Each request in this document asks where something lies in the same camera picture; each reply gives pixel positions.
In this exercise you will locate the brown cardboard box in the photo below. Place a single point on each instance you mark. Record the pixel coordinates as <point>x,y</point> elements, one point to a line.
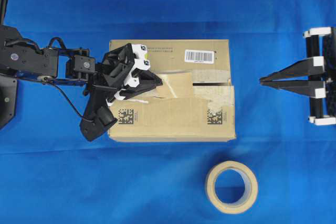
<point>207,116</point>

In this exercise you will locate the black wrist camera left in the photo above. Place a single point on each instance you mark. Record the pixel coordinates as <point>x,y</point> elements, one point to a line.
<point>97,117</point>

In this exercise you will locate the blue table cloth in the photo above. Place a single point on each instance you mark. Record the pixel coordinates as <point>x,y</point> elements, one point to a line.
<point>51,174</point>

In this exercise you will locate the white barcode label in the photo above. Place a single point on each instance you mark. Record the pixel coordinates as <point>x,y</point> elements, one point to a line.
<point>199,56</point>

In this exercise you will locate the beige tape roll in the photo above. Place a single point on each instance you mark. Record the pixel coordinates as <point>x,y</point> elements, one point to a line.
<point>249,196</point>

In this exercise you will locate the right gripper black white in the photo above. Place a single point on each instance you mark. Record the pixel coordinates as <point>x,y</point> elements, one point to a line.
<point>319,68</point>

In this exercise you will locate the beige tape strip piece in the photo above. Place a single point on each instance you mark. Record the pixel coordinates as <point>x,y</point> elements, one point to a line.
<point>175,85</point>

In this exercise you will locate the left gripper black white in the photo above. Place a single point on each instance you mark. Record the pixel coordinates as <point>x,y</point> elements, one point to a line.
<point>126,69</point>

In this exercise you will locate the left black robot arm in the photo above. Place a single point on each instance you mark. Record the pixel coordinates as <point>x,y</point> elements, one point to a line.
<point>55,65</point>

